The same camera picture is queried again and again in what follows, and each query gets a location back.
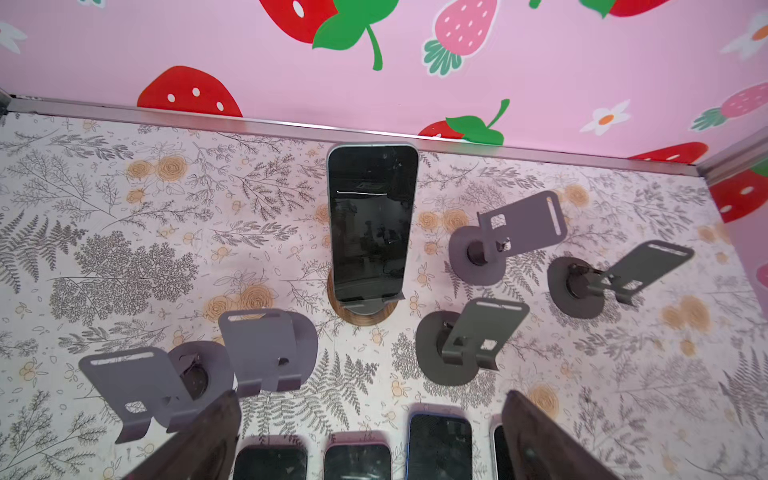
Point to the pink-edged black phone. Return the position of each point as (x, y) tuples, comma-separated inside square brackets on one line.
[(367, 459)]

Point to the grey folding stand rear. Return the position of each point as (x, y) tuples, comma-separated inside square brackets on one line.
[(478, 254)]

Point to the blue-edged black phone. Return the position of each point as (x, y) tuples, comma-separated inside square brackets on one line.
[(439, 447)]

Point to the grey round stand leftmost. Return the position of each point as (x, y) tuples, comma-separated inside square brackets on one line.
[(147, 384)]

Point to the dark grey round stand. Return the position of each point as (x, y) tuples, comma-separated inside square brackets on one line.
[(578, 289)]

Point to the large black phone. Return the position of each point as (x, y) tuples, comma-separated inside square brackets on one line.
[(276, 462)]

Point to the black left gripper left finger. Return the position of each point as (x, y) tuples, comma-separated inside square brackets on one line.
[(205, 449)]

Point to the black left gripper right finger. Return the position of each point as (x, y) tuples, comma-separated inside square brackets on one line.
[(540, 449)]

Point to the silver-edged black phone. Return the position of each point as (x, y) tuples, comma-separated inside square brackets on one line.
[(502, 464)]

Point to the tall black phone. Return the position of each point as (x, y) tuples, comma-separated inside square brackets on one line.
[(371, 190)]

